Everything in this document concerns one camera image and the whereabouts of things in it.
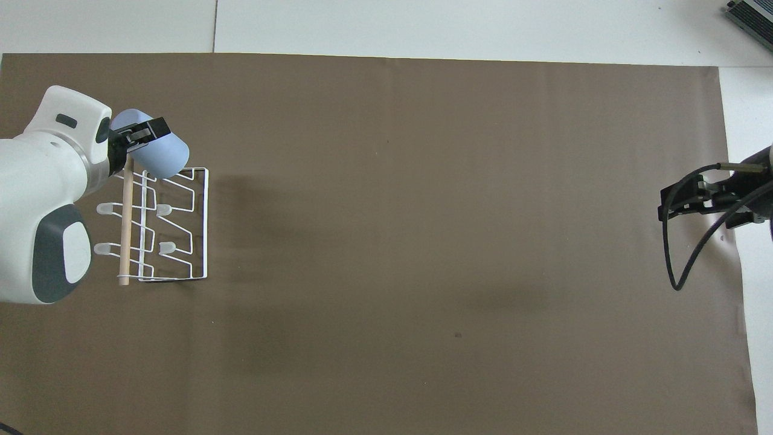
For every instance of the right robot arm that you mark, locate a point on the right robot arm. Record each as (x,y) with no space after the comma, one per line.
(763,214)

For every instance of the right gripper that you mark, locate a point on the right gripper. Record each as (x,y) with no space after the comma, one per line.
(755,166)

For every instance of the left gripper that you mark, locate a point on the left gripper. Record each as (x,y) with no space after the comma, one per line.
(117,158)

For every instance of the light blue cup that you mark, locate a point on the light blue cup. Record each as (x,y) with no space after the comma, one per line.
(166,154)

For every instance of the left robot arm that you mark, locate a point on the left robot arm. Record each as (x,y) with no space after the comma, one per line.
(42,181)

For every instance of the grey metal device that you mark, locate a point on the grey metal device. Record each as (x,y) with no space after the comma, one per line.
(755,15)

